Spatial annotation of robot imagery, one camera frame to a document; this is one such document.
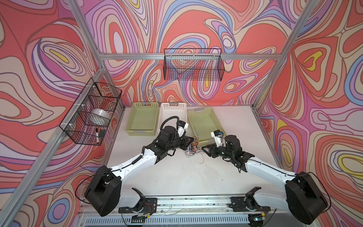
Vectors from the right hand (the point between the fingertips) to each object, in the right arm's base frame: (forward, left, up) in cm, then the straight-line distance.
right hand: (205, 150), depth 84 cm
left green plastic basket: (+32, +44, -6) cm, 55 cm away
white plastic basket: (+41, +24, -7) cm, 48 cm away
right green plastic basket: (+31, -4, -12) cm, 34 cm away
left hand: (+2, +7, +10) cm, 12 cm away
